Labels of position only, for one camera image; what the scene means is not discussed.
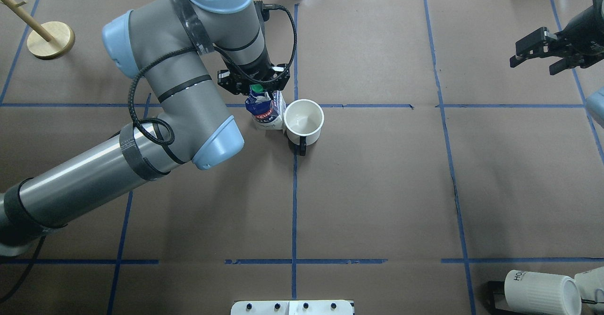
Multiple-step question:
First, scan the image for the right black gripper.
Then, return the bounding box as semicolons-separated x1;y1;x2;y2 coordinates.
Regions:
509;6;604;75

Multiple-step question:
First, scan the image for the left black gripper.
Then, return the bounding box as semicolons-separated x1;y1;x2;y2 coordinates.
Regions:
217;51;290;96

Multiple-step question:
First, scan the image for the blue Pascual milk carton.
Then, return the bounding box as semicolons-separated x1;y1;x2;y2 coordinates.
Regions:
244;84;285;130

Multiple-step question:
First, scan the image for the white smiley face mug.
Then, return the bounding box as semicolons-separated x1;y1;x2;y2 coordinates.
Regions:
283;99;325;156

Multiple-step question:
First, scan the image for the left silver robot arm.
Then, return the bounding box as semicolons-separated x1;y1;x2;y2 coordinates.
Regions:
1;0;297;262

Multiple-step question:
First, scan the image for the wooden mug tree stand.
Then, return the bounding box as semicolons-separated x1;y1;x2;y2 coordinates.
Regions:
1;0;76;60

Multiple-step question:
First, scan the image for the white ribbed mug left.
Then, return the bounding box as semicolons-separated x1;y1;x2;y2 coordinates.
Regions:
574;267;604;315

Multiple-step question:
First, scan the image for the white ribbed HOME mug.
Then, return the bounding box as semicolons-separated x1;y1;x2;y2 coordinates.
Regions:
504;270;582;315

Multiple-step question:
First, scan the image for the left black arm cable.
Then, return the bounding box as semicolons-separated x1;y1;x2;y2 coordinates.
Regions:
128;1;298;147

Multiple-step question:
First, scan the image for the white pedestal column base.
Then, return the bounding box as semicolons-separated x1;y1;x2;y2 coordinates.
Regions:
230;299;355;315

